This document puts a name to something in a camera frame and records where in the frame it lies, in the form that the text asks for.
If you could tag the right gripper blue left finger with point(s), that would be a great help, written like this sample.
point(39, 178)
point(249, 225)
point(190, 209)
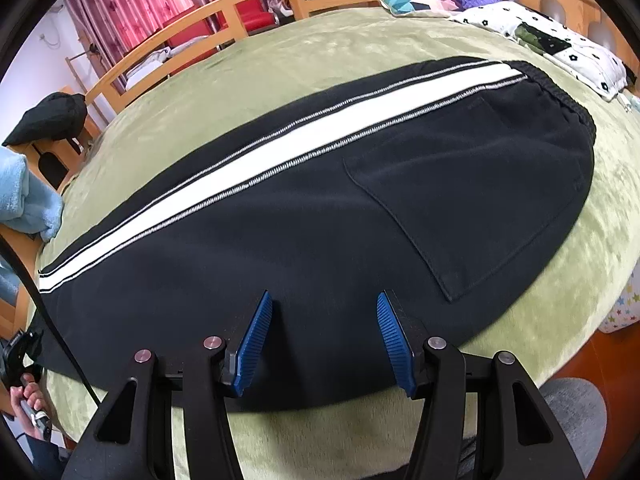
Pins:
point(129, 436)

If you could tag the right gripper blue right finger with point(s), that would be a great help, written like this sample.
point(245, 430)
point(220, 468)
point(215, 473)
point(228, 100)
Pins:
point(518, 437)

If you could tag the black pants with white stripe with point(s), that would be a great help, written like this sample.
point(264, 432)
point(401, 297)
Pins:
point(450, 184)

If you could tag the person's left hand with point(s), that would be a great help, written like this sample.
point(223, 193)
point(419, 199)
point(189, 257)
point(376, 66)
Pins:
point(29, 393)

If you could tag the light blue fleece garment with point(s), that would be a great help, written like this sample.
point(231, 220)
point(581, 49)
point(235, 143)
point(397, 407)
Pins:
point(28, 205)

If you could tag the patterned white waste bin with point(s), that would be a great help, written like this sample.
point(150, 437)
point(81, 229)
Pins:
point(626, 309)

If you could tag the black garment on footboard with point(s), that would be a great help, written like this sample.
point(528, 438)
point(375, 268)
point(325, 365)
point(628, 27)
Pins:
point(59, 116)

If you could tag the green plush bed blanket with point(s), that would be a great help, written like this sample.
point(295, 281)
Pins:
point(544, 328)

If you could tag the white black-dotted pillow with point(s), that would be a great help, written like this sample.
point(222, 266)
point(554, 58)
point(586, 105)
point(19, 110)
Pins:
point(593, 65)

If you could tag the red chair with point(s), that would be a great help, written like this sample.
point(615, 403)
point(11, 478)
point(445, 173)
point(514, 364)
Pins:
point(254, 16)
point(193, 34)

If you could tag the colourful geometric cushion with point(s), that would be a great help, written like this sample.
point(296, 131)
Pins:
point(419, 8)

